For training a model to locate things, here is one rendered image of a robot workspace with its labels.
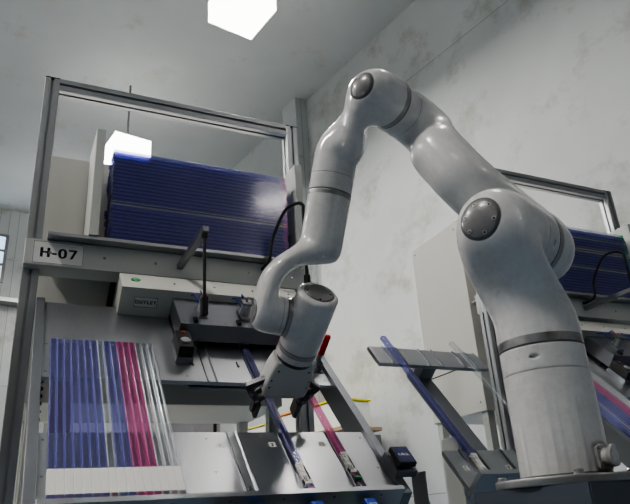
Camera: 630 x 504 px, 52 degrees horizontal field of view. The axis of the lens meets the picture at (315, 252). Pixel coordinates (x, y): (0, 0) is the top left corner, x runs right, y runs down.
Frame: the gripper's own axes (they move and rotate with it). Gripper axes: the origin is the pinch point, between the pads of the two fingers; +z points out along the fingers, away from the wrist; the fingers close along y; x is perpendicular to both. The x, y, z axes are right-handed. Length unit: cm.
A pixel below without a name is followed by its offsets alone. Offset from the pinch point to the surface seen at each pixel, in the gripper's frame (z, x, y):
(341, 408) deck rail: 3.2, -4.0, -18.9
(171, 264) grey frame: -1, -53, 16
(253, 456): -1.3, 13.7, 8.2
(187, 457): -1.3, 13.7, 21.1
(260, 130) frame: -27, -97, -12
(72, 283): 14, -61, 40
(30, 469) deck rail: -3, 17, 48
